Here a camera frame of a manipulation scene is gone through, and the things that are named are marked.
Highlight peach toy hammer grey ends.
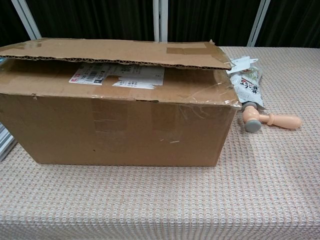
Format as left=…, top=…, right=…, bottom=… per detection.
left=241, top=104, right=303, bottom=133

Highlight white printed snack pouch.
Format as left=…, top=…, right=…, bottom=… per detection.
left=228, top=66, right=266, bottom=111

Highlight large brown cardboard box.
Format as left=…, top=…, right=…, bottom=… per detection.
left=0, top=37, right=242, bottom=168

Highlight grey aluminium profile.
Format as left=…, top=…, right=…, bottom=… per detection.
left=0, top=123, right=17, bottom=162

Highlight white paper card package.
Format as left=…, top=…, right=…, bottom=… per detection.
left=226, top=56, right=259, bottom=75

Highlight white frame post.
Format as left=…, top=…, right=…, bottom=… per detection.
left=246, top=0, right=272, bottom=48
left=152, top=0, right=169, bottom=42
left=11, top=0, right=42, bottom=41

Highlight black curtain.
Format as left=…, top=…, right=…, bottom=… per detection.
left=0, top=0, right=320, bottom=48

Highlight beige woven tablecloth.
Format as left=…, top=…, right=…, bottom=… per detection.
left=0, top=46, right=320, bottom=240

